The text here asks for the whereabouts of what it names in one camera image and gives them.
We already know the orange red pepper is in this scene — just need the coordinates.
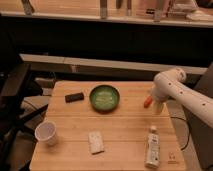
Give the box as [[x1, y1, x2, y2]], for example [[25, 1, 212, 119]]
[[144, 96, 153, 108]]

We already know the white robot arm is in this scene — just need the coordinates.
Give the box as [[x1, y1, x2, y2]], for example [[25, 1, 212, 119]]
[[151, 68, 213, 128]]

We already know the white sponge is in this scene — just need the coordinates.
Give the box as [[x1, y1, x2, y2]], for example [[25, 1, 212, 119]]
[[88, 131, 104, 154]]

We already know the white plastic bottle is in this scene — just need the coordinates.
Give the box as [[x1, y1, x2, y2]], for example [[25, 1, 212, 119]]
[[145, 125, 160, 169]]

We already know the green bowl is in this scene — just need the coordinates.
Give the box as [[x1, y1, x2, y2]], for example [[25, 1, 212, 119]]
[[89, 85, 120, 112]]

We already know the black rectangular block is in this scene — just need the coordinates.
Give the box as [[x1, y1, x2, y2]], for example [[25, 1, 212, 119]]
[[65, 93, 84, 103]]

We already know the white paper cup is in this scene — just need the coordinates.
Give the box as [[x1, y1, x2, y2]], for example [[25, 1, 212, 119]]
[[35, 121, 57, 146]]

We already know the black chair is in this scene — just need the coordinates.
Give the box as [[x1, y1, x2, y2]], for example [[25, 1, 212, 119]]
[[0, 61, 49, 153]]

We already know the black cable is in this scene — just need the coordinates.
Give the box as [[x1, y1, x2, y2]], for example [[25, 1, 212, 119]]
[[172, 115, 191, 151]]

